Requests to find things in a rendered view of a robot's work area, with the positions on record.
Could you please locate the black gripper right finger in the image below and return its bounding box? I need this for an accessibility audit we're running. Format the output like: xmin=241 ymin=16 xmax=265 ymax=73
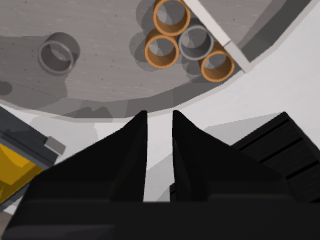
xmin=172 ymin=110 xmax=300 ymax=203

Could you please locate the yellow bin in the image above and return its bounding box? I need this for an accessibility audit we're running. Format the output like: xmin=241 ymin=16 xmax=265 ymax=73
xmin=0 ymin=144 xmax=44 ymax=204

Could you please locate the bronze bushing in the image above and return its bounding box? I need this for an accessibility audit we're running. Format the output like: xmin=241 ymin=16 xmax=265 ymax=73
xmin=153 ymin=0 xmax=190 ymax=36
xmin=144 ymin=28 xmax=179 ymax=69
xmin=198 ymin=42 xmax=235 ymax=82

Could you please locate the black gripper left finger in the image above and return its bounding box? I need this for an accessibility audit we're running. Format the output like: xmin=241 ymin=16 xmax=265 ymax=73
xmin=19 ymin=110 xmax=148 ymax=204

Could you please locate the dark grey divided bin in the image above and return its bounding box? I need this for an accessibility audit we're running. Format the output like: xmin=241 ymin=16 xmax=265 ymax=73
xmin=0 ymin=106 xmax=58 ymax=213

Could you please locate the grey metal bushing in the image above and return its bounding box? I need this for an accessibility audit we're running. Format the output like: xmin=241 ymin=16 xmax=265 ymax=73
xmin=38 ymin=32 xmax=80 ymax=74
xmin=177 ymin=18 xmax=214 ymax=60

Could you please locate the grey round turntable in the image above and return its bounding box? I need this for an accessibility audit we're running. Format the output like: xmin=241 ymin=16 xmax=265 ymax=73
xmin=0 ymin=0 xmax=320 ymax=123

